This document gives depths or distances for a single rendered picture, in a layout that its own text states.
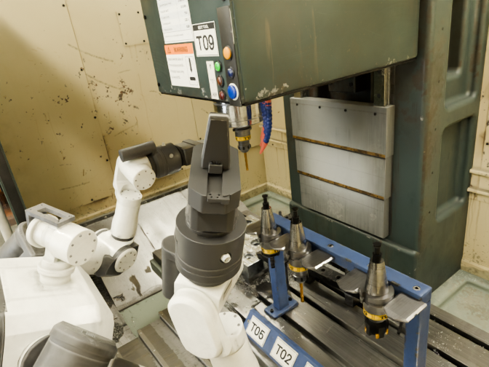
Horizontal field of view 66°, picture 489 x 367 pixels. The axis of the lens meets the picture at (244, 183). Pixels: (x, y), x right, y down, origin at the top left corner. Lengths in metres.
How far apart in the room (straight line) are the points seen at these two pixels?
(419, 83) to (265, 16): 0.64
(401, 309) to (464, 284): 1.14
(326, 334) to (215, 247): 0.77
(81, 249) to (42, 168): 1.36
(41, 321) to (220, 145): 0.42
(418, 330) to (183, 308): 0.50
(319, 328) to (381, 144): 0.65
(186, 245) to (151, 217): 1.73
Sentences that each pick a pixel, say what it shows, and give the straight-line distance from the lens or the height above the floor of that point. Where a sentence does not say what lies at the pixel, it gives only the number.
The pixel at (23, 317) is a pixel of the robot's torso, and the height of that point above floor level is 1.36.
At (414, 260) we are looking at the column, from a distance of 1.57.
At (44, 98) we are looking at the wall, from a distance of 2.02.
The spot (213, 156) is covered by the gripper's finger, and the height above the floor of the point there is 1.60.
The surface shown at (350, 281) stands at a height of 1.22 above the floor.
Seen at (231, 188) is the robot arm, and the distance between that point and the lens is 0.39.
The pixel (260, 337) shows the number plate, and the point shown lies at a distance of 1.13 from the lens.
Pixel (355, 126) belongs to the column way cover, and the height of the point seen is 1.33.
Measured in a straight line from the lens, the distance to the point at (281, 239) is 0.97.
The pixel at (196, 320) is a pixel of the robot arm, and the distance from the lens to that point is 0.52.
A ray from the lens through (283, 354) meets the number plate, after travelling 1.07.
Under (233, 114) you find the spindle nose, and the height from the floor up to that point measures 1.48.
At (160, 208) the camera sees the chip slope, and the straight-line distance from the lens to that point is 2.22.
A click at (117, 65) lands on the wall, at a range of 2.10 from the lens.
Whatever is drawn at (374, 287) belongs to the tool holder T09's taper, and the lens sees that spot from 0.78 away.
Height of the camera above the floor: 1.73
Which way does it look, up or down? 23 degrees down
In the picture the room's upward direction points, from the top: 8 degrees counter-clockwise
